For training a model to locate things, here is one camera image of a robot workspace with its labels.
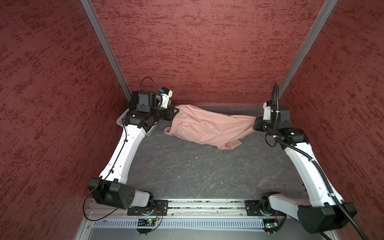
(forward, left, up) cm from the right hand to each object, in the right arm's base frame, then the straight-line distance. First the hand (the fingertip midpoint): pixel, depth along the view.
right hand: (254, 122), depth 75 cm
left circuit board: (-39, +54, -26) cm, 71 cm away
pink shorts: (-1, +21, -4) cm, 21 cm away
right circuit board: (-41, -5, -28) cm, 50 cm away
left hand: (+4, +40, +5) cm, 40 cm away
